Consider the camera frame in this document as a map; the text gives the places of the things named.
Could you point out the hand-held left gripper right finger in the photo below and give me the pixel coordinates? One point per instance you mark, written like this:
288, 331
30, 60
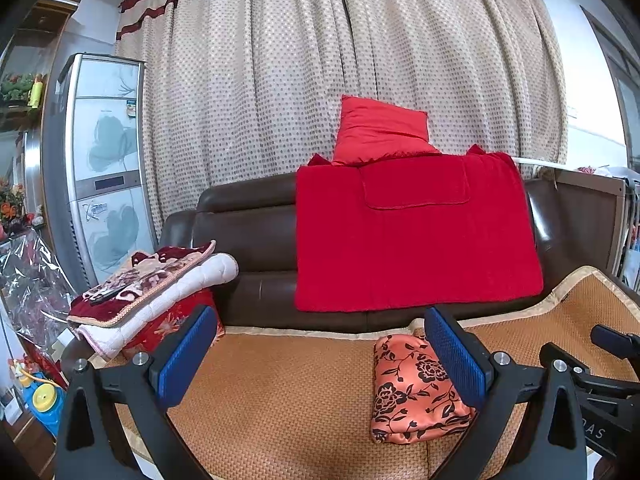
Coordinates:
457, 355

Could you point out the woven bamboo sofa mat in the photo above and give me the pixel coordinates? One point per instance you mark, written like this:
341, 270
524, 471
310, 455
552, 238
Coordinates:
280, 400

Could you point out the yellow and blue toy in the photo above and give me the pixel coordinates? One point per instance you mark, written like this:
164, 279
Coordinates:
42, 400

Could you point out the wooden display cabinet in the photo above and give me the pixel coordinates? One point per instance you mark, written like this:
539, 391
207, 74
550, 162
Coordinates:
35, 20

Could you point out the red printed cushion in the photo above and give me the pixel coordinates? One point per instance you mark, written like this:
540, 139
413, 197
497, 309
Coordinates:
195, 310

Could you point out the yellow bottle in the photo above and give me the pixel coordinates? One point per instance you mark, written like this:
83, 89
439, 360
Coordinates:
36, 92

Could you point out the red blanket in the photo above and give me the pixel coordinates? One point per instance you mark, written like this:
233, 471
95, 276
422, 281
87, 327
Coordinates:
415, 240

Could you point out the white rod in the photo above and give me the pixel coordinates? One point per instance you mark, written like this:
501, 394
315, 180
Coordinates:
540, 162

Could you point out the orange floral garment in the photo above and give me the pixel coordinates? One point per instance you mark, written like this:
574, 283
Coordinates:
400, 390

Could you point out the artificial flower bouquet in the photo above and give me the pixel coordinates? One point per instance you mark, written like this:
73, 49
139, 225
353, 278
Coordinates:
12, 205

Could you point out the beige dotted curtain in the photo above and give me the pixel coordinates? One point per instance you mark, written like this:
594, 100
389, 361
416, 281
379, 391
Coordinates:
260, 85

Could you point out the standing air conditioner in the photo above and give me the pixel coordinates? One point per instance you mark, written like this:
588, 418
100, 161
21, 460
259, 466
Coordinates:
105, 150

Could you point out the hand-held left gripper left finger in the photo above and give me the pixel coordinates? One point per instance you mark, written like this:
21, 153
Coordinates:
185, 355

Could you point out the white quilted pad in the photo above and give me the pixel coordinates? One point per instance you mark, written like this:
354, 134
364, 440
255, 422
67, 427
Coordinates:
200, 280

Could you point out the black remote control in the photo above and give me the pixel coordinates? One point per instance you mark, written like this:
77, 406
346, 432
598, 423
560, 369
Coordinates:
106, 297

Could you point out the green ornament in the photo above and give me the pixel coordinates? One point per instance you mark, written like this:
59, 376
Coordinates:
17, 90

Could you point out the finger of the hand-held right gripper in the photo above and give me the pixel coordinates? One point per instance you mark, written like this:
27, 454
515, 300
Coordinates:
610, 387
615, 340

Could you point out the clear plastic sheet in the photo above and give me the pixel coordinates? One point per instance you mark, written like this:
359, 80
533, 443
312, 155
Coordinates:
30, 285

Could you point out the maroon floral blanket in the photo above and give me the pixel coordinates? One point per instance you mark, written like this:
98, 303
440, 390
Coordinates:
155, 272

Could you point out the brown leather sofa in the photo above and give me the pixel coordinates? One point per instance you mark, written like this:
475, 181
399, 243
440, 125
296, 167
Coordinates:
260, 240

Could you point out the red pillow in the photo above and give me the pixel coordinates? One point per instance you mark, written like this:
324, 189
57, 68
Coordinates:
380, 130

